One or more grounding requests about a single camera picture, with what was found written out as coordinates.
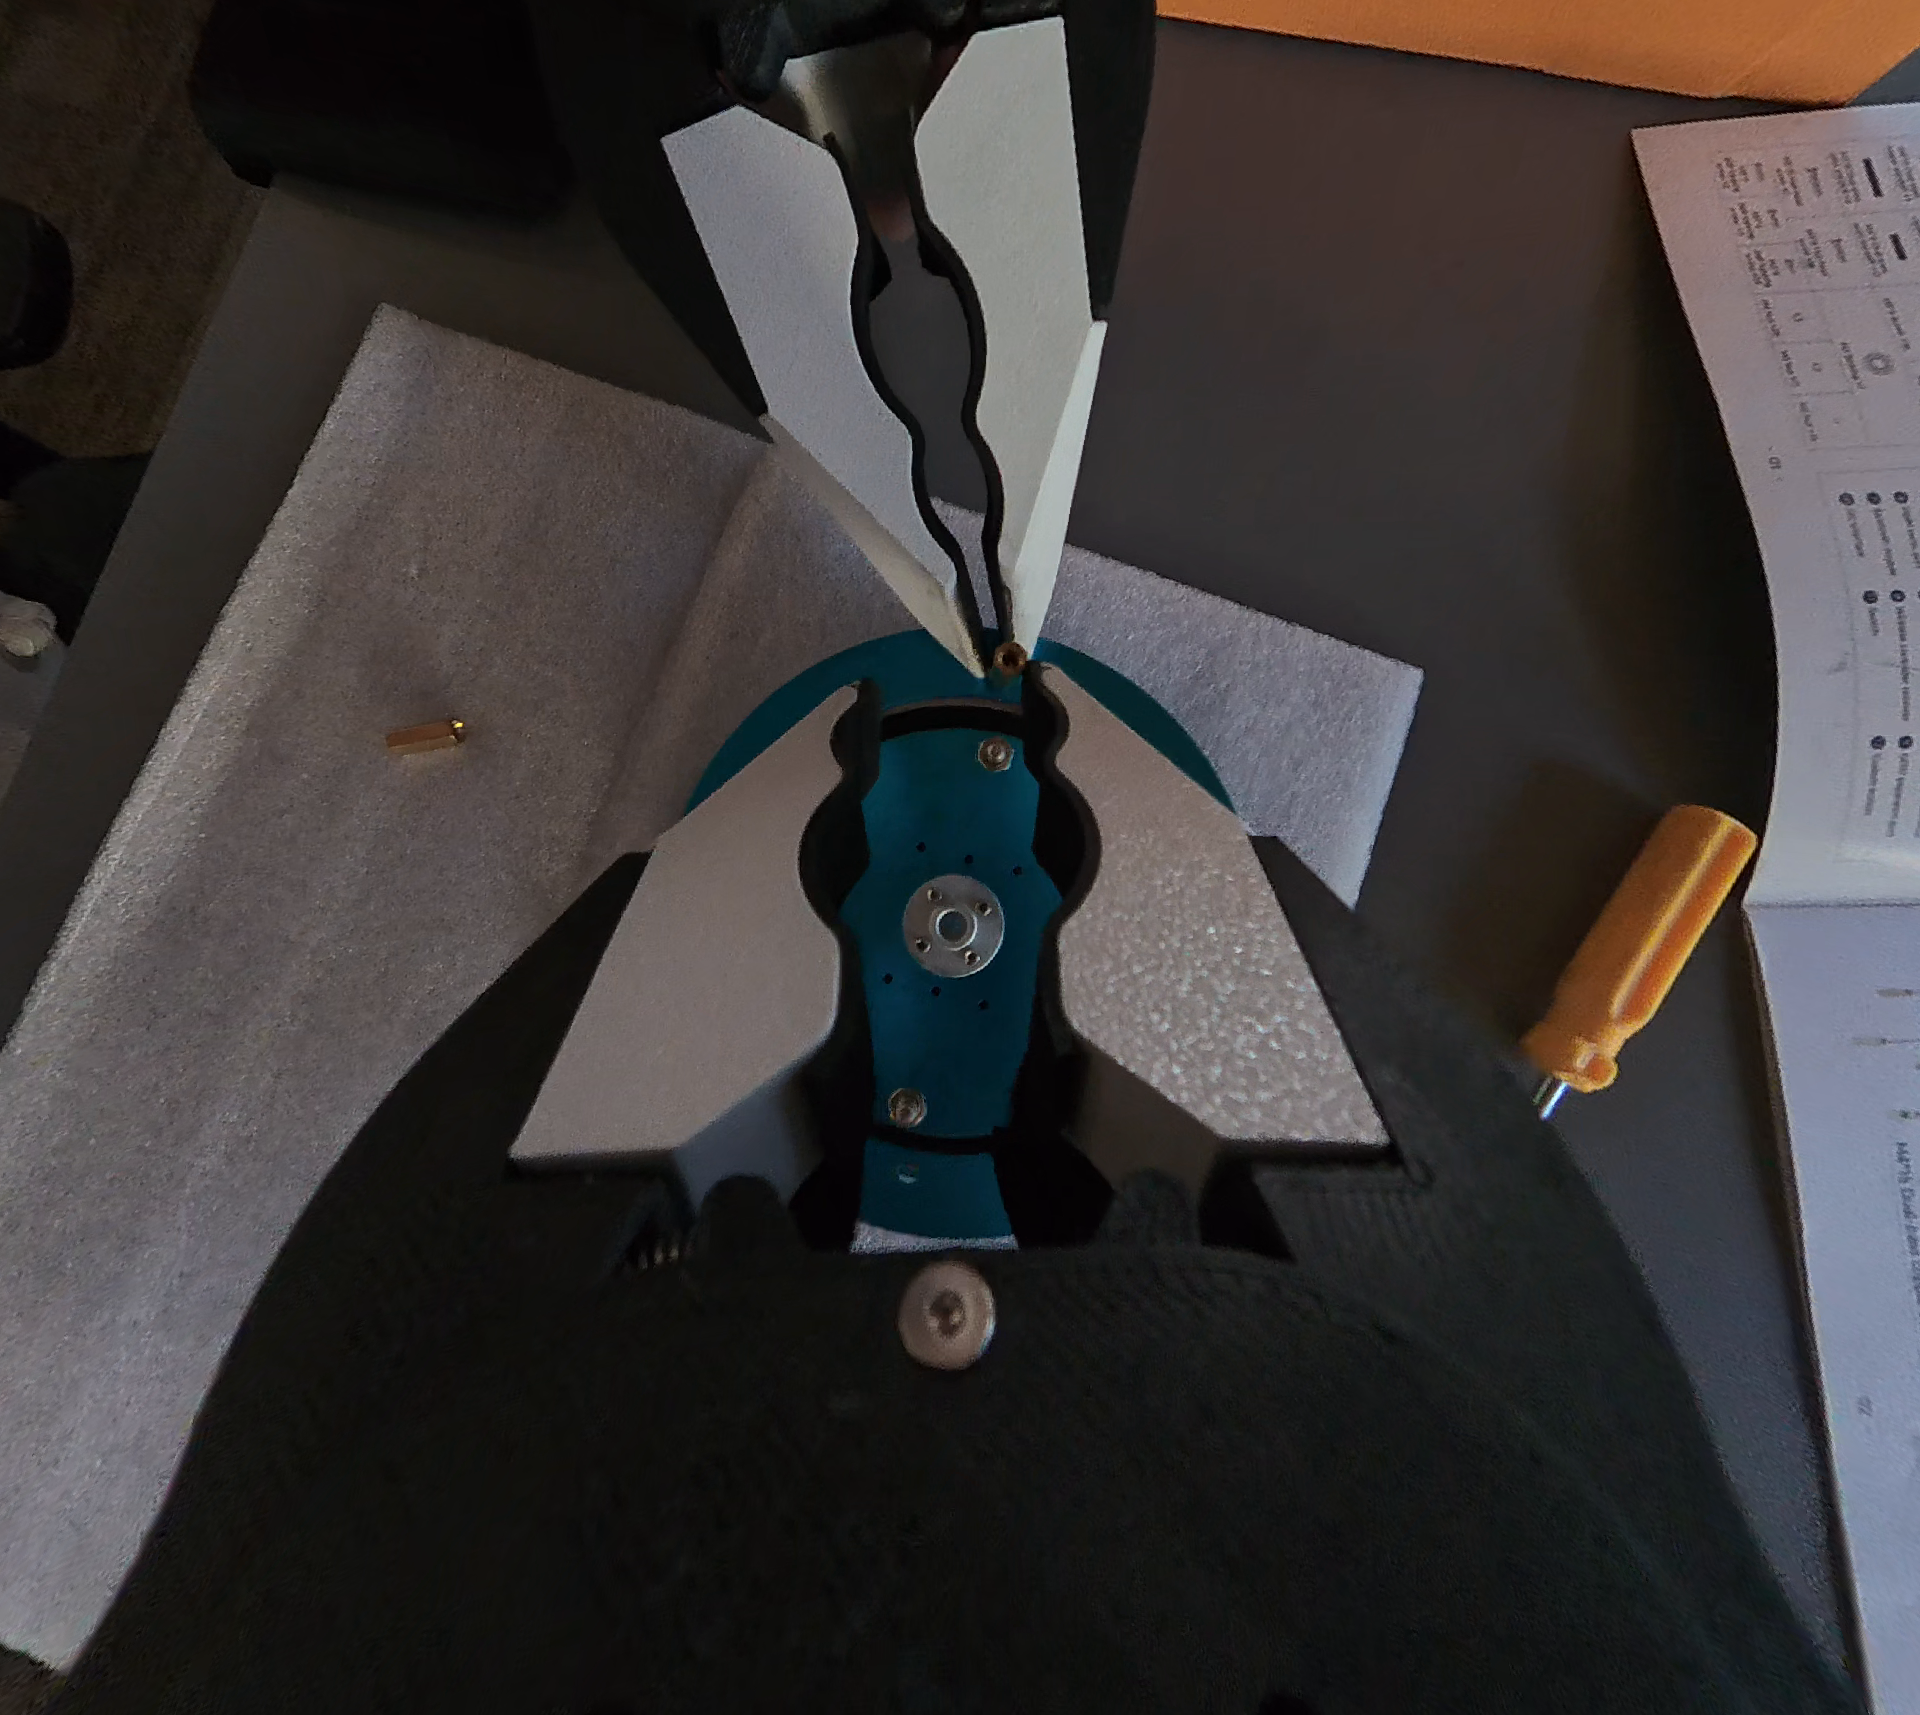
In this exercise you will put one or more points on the white foam sheet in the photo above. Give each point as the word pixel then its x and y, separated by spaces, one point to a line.
pixel 300 997

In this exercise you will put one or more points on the brass standoff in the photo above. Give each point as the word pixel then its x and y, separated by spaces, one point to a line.
pixel 425 735
pixel 1015 657

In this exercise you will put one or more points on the printed instruction booklet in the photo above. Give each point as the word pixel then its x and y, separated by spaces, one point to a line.
pixel 1800 547

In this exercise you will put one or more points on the dark grey desk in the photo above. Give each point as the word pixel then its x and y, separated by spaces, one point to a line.
pixel 1410 337

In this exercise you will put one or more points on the black office chair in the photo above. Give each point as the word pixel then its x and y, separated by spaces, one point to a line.
pixel 361 81

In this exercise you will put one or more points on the blue round metal base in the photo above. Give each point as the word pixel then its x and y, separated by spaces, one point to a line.
pixel 1157 711

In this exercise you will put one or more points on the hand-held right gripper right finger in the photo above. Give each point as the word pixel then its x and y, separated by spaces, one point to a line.
pixel 1230 997

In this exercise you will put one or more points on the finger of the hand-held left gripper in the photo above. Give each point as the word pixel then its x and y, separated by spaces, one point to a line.
pixel 767 247
pixel 1045 217

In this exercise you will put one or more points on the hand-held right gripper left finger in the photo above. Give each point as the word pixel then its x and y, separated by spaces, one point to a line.
pixel 676 1027

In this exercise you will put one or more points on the blue disc with bearing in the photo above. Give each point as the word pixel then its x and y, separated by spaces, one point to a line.
pixel 960 997

